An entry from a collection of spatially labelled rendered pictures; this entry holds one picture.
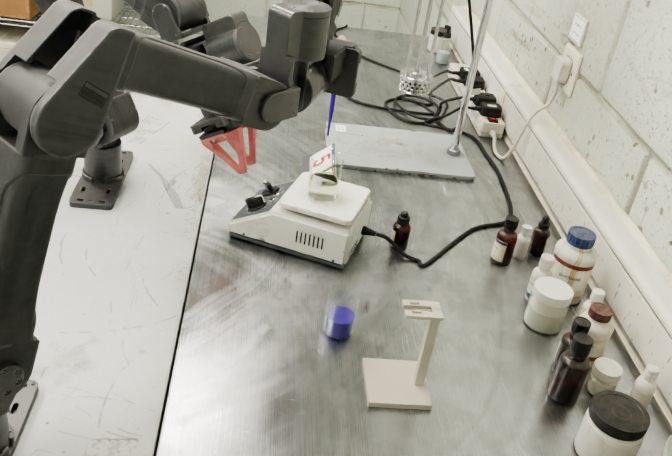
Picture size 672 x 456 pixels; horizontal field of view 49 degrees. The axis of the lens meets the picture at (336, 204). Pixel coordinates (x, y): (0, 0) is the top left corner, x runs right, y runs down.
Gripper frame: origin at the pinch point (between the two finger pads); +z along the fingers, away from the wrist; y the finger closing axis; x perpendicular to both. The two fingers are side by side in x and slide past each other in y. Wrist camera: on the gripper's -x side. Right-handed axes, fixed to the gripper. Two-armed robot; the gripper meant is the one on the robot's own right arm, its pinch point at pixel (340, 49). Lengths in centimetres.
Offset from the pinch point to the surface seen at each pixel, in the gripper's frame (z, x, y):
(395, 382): -26.0, 32.1, -20.7
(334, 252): -5.2, 29.7, -5.3
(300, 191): 0.1, 24.1, 3.0
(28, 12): 146, 63, 169
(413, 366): -22.0, 32.1, -22.2
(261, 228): -5.3, 29.4, 6.9
